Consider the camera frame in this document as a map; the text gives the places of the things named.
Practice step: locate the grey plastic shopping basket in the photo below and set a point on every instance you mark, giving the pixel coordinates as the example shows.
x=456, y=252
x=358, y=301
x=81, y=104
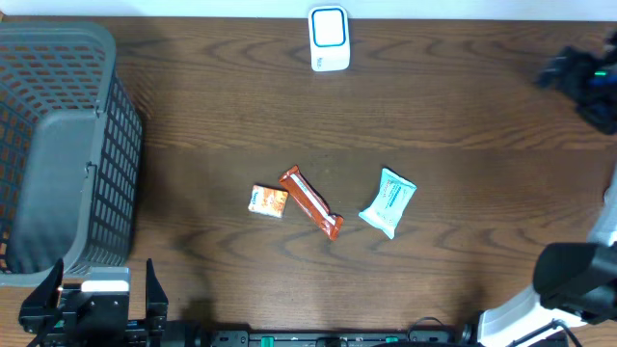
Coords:
x=71, y=144

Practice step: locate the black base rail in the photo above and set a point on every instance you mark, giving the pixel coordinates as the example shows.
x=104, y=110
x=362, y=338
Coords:
x=422, y=333

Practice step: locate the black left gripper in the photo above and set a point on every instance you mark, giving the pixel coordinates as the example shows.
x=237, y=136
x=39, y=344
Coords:
x=155, y=310

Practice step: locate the white barcode scanner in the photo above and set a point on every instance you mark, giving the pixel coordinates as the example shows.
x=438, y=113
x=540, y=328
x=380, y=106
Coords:
x=329, y=38

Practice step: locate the small orange box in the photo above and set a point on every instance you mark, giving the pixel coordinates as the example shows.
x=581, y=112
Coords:
x=267, y=201

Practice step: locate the light green wipes pack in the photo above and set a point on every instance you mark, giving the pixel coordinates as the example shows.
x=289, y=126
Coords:
x=387, y=209

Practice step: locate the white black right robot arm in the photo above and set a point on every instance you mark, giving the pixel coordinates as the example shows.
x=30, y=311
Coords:
x=573, y=284

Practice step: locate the red orange snack bar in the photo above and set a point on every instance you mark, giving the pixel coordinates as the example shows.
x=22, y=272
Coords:
x=311, y=203

